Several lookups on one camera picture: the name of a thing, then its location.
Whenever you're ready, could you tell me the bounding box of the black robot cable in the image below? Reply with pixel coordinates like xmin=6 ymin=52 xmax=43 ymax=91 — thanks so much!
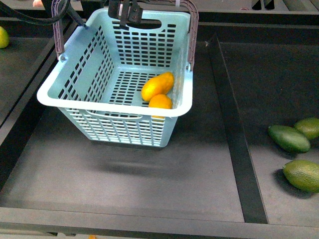
xmin=0 ymin=0 xmax=88 ymax=30

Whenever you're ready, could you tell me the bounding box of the green lime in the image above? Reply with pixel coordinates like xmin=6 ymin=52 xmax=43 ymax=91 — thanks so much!
xmin=0 ymin=26 xmax=9 ymax=49

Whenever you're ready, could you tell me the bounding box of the yellow lemon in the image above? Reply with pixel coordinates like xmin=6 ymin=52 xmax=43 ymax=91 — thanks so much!
xmin=149 ymin=94 xmax=172 ymax=109

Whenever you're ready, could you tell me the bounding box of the dark display shelf unit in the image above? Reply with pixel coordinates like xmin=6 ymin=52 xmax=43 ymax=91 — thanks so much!
xmin=0 ymin=0 xmax=319 ymax=239

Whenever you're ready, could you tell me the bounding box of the green mango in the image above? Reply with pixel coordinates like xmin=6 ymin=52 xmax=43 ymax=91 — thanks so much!
xmin=268 ymin=125 xmax=311 ymax=153
xmin=283 ymin=160 xmax=319 ymax=193
xmin=294 ymin=118 xmax=319 ymax=140

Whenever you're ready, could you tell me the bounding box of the yellow mango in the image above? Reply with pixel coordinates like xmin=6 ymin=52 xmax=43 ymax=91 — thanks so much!
xmin=141 ymin=72 xmax=174 ymax=102

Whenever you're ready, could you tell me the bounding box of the light blue plastic basket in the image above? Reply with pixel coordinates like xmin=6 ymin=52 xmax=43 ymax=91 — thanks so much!
xmin=37 ymin=8 xmax=193 ymax=147

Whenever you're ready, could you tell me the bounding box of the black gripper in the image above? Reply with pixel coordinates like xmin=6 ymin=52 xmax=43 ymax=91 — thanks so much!
xmin=108 ymin=0 xmax=143 ymax=30

